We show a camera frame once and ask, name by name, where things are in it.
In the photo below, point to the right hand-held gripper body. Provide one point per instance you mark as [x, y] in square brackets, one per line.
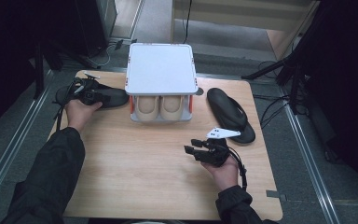
[216, 154]

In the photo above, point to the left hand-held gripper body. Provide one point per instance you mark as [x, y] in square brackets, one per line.
[90, 93]

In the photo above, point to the black flip-flop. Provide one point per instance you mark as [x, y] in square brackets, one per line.
[116, 98]
[230, 115]

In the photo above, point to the cream clog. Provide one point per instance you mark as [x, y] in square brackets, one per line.
[147, 109]
[171, 109]

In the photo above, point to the white shoe rack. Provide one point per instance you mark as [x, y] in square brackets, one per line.
[161, 68]

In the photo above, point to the person's right hand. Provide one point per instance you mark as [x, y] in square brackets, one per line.
[227, 175]

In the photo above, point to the person's left hand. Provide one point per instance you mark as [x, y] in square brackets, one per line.
[77, 115]

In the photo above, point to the black floor plug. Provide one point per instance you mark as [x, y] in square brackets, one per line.
[119, 43]

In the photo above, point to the dark round table grommet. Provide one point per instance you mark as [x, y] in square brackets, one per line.
[199, 91]

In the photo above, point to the black metal stand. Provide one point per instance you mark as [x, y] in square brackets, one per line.
[38, 71]

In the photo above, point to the grey tape strip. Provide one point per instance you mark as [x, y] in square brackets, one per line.
[275, 194]

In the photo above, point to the dark grey cabinet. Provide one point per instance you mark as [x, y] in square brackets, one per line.
[107, 18]

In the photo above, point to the black curtain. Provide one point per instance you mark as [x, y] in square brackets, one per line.
[6, 46]
[348, 77]

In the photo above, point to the black tripod stand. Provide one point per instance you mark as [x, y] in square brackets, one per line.
[267, 70]

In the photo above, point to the metal floor rail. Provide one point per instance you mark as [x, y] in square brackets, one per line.
[12, 149]
[307, 161]

